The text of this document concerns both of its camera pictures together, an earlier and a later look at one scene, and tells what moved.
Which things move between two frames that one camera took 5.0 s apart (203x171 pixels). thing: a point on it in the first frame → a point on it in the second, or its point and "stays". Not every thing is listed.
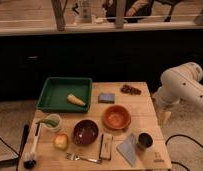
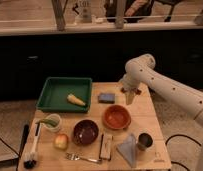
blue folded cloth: [128, 149] stays
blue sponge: [108, 98] stays
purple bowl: [85, 132] stays
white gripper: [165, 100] → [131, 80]
